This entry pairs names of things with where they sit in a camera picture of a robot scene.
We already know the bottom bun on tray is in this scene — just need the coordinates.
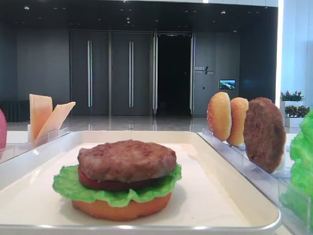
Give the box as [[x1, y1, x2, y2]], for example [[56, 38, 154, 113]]
[[72, 193, 172, 221]]

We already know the dark double door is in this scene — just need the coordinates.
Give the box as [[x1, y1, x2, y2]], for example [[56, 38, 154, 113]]
[[70, 30, 153, 116]]

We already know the upright cheese slice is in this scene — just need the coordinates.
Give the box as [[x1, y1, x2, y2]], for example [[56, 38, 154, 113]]
[[29, 94, 53, 140]]

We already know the sesame top bun upright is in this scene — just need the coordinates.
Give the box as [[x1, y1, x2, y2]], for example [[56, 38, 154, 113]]
[[207, 92, 232, 141]]

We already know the left clear acrylic rail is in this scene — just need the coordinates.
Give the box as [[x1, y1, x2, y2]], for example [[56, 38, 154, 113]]
[[0, 128, 69, 164]]

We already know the wall monitor screen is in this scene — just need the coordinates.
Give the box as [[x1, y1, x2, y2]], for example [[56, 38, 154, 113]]
[[219, 79, 236, 90]]

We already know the upper flower planter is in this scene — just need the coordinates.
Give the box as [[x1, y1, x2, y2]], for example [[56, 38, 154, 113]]
[[280, 90, 305, 116]]

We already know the flower planter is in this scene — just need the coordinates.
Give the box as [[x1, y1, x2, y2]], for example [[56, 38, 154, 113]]
[[280, 90, 305, 116], [285, 105, 310, 127]]

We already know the tomato slice on tray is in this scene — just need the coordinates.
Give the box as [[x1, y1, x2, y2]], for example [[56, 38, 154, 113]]
[[78, 166, 160, 191]]

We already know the right clear acrylic rail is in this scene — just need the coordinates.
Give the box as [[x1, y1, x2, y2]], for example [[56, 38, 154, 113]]
[[199, 129, 313, 235]]

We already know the lettuce leaf on tray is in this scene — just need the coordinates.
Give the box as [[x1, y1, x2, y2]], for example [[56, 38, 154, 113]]
[[52, 164, 182, 208]]

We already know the cheese slice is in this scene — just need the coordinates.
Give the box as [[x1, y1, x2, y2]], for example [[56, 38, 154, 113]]
[[37, 102, 76, 138], [29, 94, 53, 140]]

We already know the upright green lettuce leaf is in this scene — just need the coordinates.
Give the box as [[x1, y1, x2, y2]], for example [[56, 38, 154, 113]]
[[281, 111, 313, 219]]

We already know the meat patty on tray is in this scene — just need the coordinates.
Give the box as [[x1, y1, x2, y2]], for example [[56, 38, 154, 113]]
[[78, 140, 177, 183]]

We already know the upright meat patty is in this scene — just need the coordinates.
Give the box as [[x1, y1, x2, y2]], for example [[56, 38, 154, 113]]
[[244, 97, 286, 173]]

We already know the clear acrylic rail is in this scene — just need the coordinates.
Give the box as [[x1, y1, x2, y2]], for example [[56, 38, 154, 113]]
[[0, 128, 69, 164], [199, 129, 313, 235]]

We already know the red tomato slice in holder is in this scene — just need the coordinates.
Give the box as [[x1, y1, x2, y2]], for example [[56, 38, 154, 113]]
[[0, 110, 7, 149]]

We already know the lower flower planter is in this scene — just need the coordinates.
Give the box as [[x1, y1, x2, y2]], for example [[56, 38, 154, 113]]
[[285, 105, 310, 127]]

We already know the white rectangular tray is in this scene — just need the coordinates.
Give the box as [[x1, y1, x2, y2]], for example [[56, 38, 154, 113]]
[[0, 131, 282, 235]]

